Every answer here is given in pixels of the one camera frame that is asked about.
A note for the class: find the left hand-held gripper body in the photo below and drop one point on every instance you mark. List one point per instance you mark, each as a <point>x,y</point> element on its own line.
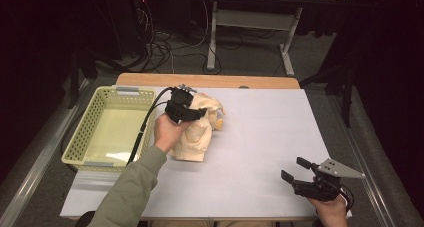
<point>178,103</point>

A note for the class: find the metal floor rail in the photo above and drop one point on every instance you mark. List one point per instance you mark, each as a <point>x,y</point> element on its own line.
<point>377,200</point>
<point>36,167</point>

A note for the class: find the black stand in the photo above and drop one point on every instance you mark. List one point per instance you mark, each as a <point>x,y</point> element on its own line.
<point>74,87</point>
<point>346,97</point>

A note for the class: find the person's right hand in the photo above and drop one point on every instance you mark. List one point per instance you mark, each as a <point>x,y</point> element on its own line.
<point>330,213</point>

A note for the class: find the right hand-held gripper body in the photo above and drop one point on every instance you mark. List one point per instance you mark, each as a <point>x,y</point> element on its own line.
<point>316,188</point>

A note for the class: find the green perforated plastic basket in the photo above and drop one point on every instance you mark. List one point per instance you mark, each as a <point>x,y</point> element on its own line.
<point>113,133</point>

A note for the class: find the grey metal frame desk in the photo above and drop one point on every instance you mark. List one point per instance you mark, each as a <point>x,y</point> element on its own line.
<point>253,20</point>

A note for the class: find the cream baby pants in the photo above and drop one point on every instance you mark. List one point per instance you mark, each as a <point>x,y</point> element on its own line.
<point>196,140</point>

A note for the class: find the person's left hand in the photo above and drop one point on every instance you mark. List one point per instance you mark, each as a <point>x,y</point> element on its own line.
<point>168,135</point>

